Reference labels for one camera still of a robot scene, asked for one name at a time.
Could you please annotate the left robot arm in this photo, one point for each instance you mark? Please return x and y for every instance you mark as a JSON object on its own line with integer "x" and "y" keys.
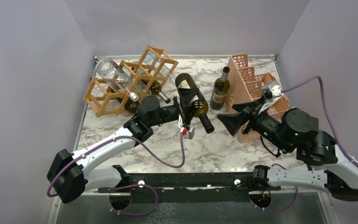
{"x": 134, "y": 133}

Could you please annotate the green wine bottle silver neck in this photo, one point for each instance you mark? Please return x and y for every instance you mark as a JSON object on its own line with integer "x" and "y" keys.
{"x": 220, "y": 90}

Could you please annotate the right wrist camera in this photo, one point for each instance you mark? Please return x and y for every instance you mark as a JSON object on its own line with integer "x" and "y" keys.
{"x": 188, "y": 132}

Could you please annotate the clear glass jug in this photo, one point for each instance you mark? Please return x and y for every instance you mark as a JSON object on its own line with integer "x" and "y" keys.
{"x": 112, "y": 74}

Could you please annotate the dark green wine bottle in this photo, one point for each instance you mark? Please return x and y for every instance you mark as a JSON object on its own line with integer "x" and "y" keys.
{"x": 131, "y": 106}

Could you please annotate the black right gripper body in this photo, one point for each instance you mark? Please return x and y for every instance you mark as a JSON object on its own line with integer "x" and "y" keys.
{"x": 184, "y": 98}

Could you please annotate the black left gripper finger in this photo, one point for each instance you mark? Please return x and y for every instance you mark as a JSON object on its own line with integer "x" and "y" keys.
{"x": 245, "y": 107}
{"x": 233, "y": 122}

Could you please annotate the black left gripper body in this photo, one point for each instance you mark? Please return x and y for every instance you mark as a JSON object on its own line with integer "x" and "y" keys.
{"x": 259, "y": 121}

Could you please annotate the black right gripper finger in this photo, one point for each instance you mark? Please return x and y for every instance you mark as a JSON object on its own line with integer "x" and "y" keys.
{"x": 189, "y": 111}
{"x": 187, "y": 96}

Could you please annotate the pink plastic organizer rack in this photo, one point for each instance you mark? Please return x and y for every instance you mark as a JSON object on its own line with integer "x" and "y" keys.
{"x": 245, "y": 86}

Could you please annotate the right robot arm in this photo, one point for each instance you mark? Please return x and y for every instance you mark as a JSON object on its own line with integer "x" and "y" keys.
{"x": 335, "y": 172}

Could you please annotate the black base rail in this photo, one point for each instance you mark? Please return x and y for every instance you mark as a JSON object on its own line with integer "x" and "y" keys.
{"x": 146, "y": 188}

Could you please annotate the wooden wine rack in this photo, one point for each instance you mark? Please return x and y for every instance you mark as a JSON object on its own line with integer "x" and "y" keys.
{"x": 105, "y": 101}

